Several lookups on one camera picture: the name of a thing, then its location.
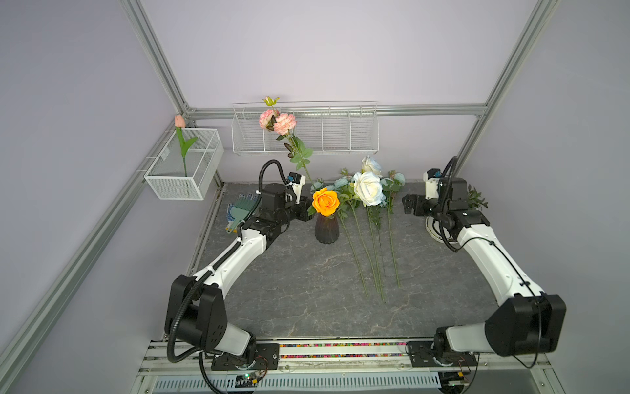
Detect dark red glass vase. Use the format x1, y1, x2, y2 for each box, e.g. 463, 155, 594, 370
314, 213, 340, 245

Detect teal white rose spray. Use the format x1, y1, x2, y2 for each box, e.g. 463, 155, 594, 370
351, 156, 406, 297

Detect large teal rose spray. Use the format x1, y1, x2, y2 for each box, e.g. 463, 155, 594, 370
335, 168, 387, 302

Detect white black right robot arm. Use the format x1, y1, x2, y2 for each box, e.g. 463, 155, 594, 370
402, 157, 567, 369

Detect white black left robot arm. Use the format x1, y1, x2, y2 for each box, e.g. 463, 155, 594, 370
165, 159, 312, 366

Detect orange rose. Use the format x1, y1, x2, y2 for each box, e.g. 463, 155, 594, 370
308, 188, 341, 218

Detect green hand brush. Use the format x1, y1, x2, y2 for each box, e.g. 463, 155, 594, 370
226, 194, 258, 233

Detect potted green plant white pot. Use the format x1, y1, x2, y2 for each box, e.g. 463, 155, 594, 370
425, 185, 489, 242

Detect pink rose spray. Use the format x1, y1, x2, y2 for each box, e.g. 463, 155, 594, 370
259, 96, 313, 183

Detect pink tulip in basket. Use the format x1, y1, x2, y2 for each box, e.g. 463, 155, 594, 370
174, 115, 198, 177

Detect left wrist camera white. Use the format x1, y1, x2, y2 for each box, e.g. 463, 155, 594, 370
286, 172, 306, 205

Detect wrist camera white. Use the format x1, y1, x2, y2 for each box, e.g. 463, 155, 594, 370
286, 172, 306, 205
423, 168, 442, 200

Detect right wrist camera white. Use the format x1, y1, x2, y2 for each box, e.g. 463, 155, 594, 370
423, 168, 442, 200

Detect white wire basket back wall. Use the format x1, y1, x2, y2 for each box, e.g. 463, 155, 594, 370
231, 101, 380, 154

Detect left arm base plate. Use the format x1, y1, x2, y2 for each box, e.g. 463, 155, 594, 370
211, 342, 280, 371

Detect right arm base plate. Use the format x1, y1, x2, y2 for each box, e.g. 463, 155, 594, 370
405, 340, 478, 368

